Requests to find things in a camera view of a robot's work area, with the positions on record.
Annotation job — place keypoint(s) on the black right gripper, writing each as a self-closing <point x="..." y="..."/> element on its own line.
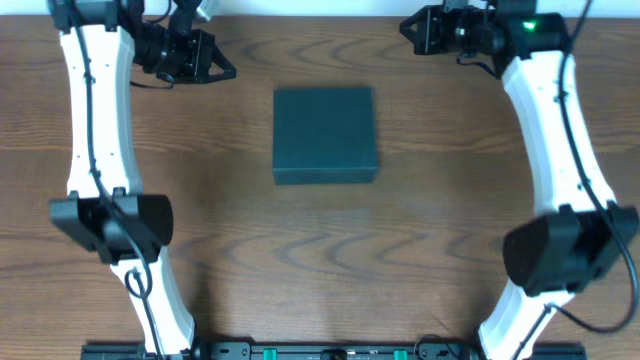
<point x="432" y="30"/>

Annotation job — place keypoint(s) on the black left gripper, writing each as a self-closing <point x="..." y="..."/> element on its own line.
<point x="201" y="56"/>

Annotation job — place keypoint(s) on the dark green box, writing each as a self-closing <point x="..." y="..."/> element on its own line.
<point x="324" y="135"/>

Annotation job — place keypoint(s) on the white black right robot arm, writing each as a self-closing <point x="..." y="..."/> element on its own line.
<point x="579" y="231"/>

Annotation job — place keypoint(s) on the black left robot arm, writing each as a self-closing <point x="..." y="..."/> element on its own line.
<point x="106" y="209"/>

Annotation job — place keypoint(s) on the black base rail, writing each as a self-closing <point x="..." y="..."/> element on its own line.
<point x="427" y="348"/>

